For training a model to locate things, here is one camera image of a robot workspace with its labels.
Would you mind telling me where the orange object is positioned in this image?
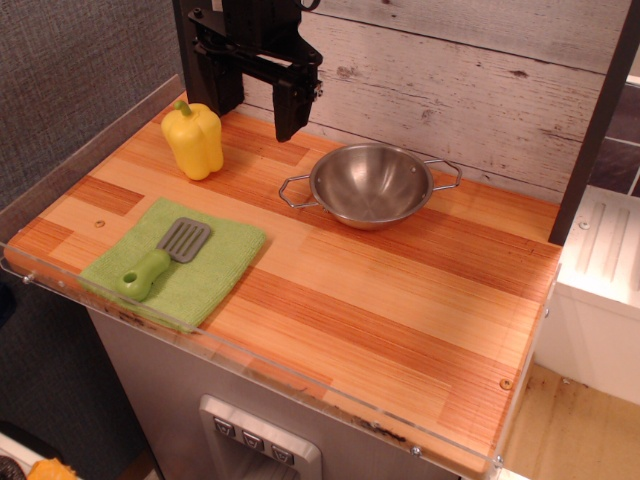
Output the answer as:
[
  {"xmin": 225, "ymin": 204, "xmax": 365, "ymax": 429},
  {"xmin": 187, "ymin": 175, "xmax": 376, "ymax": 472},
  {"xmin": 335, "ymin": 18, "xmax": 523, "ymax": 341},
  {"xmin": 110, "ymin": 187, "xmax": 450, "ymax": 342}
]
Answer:
[{"xmin": 26, "ymin": 458, "xmax": 79, "ymax": 480}]

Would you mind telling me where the white toy sink unit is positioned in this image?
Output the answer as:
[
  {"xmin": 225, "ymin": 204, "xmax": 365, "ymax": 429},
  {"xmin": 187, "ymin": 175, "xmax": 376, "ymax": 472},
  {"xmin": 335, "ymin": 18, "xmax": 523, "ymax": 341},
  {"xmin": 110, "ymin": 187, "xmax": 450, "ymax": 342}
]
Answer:
[{"xmin": 534, "ymin": 187, "xmax": 639, "ymax": 403}]

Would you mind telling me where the steel bowl with handles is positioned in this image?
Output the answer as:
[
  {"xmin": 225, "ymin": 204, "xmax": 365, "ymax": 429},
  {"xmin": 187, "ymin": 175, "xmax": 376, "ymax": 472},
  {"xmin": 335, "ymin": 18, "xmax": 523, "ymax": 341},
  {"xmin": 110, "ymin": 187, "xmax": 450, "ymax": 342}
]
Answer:
[{"xmin": 279, "ymin": 143, "xmax": 462, "ymax": 231}]

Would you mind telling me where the green and grey spatula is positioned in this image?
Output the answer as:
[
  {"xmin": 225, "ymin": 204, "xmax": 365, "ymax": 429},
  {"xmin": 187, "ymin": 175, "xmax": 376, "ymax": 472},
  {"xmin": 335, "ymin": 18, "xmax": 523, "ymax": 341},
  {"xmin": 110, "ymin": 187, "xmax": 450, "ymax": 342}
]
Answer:
[{"xmin": 115, "ymin": 217, "xmax": 212, "ymax": 301}]

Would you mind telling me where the dark post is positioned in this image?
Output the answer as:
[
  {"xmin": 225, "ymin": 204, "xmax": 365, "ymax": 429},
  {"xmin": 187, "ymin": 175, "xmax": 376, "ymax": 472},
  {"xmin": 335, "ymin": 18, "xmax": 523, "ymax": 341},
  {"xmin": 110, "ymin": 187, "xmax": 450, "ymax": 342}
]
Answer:
[
  {"xmin": 548, "ymin": 0, "xmax": 639, "ymax": 246},
  {"xmin": 172, "ymin": 0, "xmax": 201, "ymax": 103}
]

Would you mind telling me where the clear acrylic guard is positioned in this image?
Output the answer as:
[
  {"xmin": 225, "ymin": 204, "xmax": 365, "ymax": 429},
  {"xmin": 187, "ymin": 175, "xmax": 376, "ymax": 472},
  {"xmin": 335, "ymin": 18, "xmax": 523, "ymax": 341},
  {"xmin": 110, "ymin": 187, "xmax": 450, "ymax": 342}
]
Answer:
[
  {"xmin": 3, "ymin": 246, "xmax": 510, "ymax": 479},
  {"xmin": 1, "ymin": 75, "xmax": 183, "ymax": 244}
]

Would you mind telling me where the clear acrylic left guard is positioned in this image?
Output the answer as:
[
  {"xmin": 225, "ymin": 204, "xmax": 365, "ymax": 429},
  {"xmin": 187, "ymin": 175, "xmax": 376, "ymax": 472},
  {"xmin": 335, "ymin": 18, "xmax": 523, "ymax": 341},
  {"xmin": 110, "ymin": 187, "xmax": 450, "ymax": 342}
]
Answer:
[{"xmin": 1, "ymin": 75, "xmax": 183, "ymax": 244}]

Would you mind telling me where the dark right post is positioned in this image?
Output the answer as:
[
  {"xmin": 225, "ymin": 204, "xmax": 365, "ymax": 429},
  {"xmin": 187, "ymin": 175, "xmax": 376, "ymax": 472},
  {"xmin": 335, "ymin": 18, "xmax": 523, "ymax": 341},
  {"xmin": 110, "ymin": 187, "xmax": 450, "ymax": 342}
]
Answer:
[{"xmin": 548, "ymin": 0, "xmax": 639, "ymax": 246}]

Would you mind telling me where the dark left post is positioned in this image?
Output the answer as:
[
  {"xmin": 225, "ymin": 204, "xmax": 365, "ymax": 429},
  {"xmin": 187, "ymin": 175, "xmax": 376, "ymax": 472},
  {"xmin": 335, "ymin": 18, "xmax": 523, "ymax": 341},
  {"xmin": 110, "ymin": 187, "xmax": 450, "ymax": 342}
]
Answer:
[{"xmin": 172, "ymin": 0, "xmax": 201, "ymax": 103}]

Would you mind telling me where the silver dispenser panel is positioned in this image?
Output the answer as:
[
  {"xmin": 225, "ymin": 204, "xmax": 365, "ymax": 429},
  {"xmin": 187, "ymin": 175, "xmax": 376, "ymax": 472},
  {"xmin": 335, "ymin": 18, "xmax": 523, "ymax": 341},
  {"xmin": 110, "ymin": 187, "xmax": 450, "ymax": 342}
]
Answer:
[{"xmin": 199, "ymin": 395, "xmax": 323, "ymax": 479}]

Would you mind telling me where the clear acrylic front guard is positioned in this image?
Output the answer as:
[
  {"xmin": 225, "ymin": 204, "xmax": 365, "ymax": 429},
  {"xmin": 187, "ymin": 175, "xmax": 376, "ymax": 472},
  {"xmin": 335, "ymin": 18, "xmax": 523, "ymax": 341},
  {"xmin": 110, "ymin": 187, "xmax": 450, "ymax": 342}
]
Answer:
[{"xmin": 3, "ymin": 246, "xmax": 510, "ymax": 479}]

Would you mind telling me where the silver toy fridge cabinet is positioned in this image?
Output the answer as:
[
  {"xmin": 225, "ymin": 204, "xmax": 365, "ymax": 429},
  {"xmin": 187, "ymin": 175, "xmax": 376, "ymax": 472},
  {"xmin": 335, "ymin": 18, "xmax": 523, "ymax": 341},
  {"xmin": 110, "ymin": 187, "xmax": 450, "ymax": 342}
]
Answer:
[{"xmin": 90, "ymin": 311, "xmax": 456, "ymax": 479}]

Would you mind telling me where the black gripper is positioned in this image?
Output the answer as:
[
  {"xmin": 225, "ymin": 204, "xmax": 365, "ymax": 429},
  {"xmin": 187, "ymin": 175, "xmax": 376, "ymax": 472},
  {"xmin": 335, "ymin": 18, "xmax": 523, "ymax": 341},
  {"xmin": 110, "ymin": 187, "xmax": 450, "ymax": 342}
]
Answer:
[{"xmin": 188, "ymin": 1, "xmax": 323, "ymax": 142}]

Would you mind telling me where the yellow bell pepper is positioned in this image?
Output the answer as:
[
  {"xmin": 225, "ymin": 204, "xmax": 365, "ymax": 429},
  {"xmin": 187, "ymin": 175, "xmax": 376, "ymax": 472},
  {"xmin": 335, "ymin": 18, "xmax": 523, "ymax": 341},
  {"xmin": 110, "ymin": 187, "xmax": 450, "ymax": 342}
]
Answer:
[{"xmin": 161, "ymin": 100, "xmax": 224, "ymax": 181}]

